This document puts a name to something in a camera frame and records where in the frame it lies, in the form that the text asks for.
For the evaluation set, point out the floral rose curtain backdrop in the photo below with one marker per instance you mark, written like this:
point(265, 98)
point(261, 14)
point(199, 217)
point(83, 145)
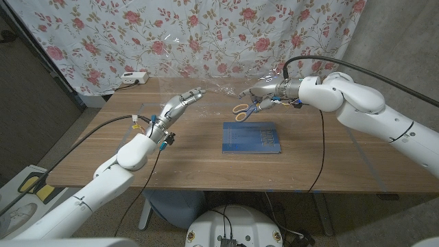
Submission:
point(205, 34)

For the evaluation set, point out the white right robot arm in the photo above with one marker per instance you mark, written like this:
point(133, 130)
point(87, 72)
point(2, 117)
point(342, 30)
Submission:
point(360, 103)

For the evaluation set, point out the black floor plug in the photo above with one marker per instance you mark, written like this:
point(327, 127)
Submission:
point(303, 240)

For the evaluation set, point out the blue grey stool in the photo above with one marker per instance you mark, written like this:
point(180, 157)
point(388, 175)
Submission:
point(175, 209)

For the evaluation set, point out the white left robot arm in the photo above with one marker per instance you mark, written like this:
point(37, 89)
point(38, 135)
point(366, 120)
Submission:
point(113, 178)

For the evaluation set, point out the yellow black foot pedal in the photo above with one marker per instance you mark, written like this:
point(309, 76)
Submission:
point(29, 183)

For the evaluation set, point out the white power strip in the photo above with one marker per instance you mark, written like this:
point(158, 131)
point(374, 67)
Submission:
point(134, 78)

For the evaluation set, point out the white pedal board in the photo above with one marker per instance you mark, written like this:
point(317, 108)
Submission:
point(13, 195)

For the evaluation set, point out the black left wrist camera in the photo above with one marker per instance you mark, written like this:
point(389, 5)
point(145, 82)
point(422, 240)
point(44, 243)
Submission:
point(168, 138)

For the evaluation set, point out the clear cling film sheet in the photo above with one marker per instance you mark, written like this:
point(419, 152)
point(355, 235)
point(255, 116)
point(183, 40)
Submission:
point(223, 90)

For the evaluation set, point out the white robot torso edge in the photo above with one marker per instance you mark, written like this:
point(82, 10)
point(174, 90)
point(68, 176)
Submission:
point(68, 243)

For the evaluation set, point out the blue notebook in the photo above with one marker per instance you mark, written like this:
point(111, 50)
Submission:
point(250, 137)

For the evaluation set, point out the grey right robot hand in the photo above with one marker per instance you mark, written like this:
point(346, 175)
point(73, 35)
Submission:
point(274, 88)

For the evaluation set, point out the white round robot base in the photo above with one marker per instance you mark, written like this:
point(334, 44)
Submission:
point(236, 223)

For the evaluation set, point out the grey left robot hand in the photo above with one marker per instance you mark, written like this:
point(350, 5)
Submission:
point(175, 108)

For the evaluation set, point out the grey table leg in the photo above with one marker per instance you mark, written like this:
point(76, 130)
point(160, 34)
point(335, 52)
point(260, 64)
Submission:
point(324, 216)

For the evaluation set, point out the dark perforated partition panel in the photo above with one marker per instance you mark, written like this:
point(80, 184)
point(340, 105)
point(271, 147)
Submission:
point(31, 103)

